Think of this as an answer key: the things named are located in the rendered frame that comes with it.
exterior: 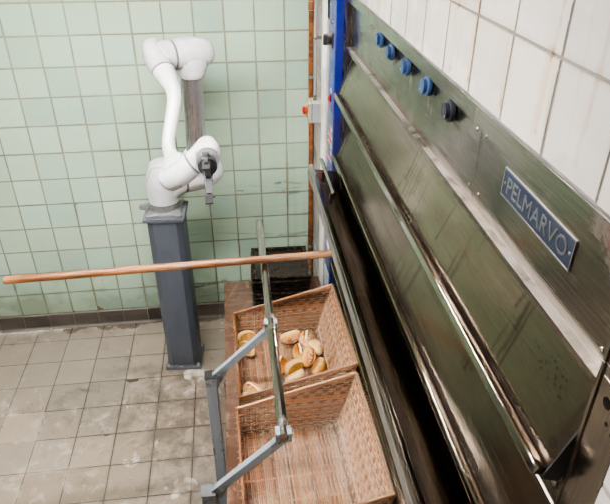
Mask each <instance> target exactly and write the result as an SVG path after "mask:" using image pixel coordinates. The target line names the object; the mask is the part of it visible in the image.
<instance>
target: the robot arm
mask: <svg viewBox="0 0 610 504"><path fill-rule="evenodd" d="M142 56H143V59H144V62H145V64H146V66H147V68H148V70H149V72H150V73H151V74H152V76H153V77H154V79H155V80H156V81H157V82H158V83H159V84H160V85H161V87H162V88H163V89H164V90H165V92H166V95H167V106H166V114H165V121H164V129H163V136H162V150H163V154H164V157H158V158H155V159H153V160H151V162H150V163H149V164H148V166H147V170H146V178H145V180H146V190H147V195H148V199H149V202H148V203H145V204H140V205H139V209H140V210H144V211H148V212H147V213H146V214H145V218H146V219H151V218H181V217H182V214H181V213H182V209H183V205H184V204H185V200H183V199H180V196H182V195H183V194H185V193H187V192H193V191H198V190H201V189H205V188H206V195H205V204H213V198H215V196H213V193H212V185H214V184H215V183H217V182H218V181H219V180H220V179H221V177H222V175H223V166H222V164H221V162H220V160H219V158H220V147H219V144H218V143H217V142H216V141H215V140H214V138H213V137H211V136H206V130H205V114H204V94H203V77H204V75H205V72H206V69H207V66H208V65H210V64H211V63H212V62H213V60H214V57H215V51H214V47H213V45H212V43H211V42H210V41H208V40H206V39H203V38H200V37H193V36H192V37H180V38H175V39H171V40H159V39H157V38H152V37H151V38H148V39H146V40H145V41H144V42H143V44H142ZM175 70H176V71H177V74H178V76H179V77H180V78H181V89H180V86H179V83H178V80H177V76H176V73H175ZM181 90H182V97H181ZM181 101H182V102H183V114H184V126H185V138H186V149H185V151H184V152H183V153H182V152H178V151H177V150H176V147H175V138H176V132H177V126H178V121H179V115H180V110H181Z"/></svg>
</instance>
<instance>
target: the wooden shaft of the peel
mask: <svg viewBox="0 0 610 504"><path fill-rule="evenodd" d="M331 257H332V254H331V250H323V251H311V252H299V253H286V254H274V255H262V256H249V257H237V258H225V259H213V260H200V261H188V262H176V263H163V264H151V265H139V266H127V267H114V268H102V269H90V270H77V271H65V272H53V273H41V274H28V275H16V276H5V277H3V283H4V284H18V283H30V282H42V281H54V280H66V279H78V278H90V277H102V276H114V275H126V274H138V273H150V272H162V271H174V270H187V269H199V268H211V267H223V266H235V265H247V264H259V263H271V262H283V261H295V260H307V259H319V258H331Z"/></svg>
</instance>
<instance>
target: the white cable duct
mask: <svg viewBox="0 0 610 504"><path fill-rule="evenodd" d="M327 17H328V0H322V63H321V134H320V158H323V160H324V162H325V125H326V71H327V45H323V34H326V33H327ZM323 233H324V227H323V224H322V220H321V217H320V214H319V251H323ZM318 277H319V280H320V284H321V286H323V258H319V276H318Z"/></svg>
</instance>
